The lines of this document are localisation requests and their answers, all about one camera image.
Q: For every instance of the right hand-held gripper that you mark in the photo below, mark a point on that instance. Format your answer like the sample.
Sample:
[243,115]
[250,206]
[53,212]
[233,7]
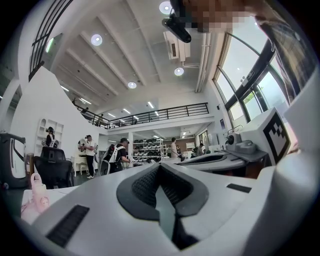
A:
[252,135]

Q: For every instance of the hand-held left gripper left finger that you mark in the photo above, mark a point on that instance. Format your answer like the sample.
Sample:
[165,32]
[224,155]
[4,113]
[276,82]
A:
[95,215]

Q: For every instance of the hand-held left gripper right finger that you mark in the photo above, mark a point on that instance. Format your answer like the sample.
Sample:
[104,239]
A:
[225,210]

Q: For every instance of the white dressing table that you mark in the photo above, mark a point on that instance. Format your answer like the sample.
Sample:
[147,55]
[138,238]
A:
[80,165]

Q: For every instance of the pink handheld device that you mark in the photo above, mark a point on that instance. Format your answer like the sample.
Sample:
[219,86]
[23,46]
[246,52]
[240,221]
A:
[37,197]

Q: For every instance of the black office chair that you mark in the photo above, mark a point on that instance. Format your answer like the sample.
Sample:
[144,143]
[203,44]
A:
[53,167]

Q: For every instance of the white rack of helmets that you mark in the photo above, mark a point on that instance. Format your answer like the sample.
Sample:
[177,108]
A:
[147,150]

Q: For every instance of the black mezzanine railing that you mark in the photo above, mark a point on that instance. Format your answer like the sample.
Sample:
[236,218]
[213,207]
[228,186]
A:
[160,115]

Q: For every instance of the brown wooden box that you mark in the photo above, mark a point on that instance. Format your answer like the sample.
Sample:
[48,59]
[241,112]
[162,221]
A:
[30,163]

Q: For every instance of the large black-framed window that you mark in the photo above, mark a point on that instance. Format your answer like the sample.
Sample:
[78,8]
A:
[250,75]

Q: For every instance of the round ceiling light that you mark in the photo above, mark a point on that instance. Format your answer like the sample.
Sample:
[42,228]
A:
[132,85]
[179,71]
[165,7]
[96,40]

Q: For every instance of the ceiling air conditioner unit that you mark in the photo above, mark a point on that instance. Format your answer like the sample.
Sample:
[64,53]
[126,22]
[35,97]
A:
[176,46]

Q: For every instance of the person's plaid shirt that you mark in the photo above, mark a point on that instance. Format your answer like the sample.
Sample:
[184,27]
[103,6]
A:
[290,50]

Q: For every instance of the black stair railing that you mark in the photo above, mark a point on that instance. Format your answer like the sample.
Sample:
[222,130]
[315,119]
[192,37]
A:
[46,32]

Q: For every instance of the white arched wall shelf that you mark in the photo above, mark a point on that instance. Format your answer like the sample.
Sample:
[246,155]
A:
[50,132]

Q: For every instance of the black head-worn camera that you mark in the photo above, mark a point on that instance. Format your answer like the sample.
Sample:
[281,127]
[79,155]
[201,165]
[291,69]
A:
[178,28]

